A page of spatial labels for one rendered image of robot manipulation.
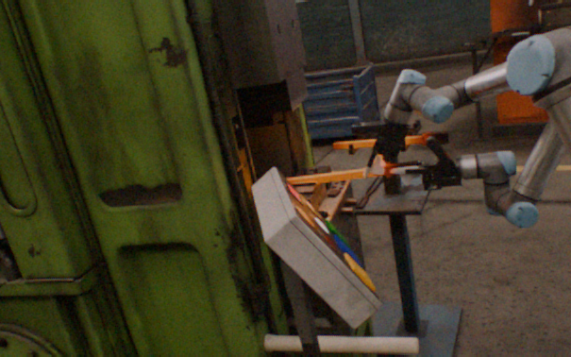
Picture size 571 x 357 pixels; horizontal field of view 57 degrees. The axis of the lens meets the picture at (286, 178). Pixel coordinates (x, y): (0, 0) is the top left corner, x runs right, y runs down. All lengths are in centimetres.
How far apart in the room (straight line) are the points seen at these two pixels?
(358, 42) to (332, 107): 428
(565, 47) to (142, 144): 106
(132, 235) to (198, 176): 30
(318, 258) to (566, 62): 65
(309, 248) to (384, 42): 870
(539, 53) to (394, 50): 843
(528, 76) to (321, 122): 453
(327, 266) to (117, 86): 78
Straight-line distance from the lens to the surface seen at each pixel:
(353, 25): 975
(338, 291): 108
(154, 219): 152
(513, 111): 527
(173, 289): 169
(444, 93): 157
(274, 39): 152
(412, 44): 951
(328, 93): 556
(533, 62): 123
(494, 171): 167
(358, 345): 157
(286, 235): 101
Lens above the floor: 158
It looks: 19 degrees down
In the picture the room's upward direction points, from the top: 12 degrees counter-clockwise
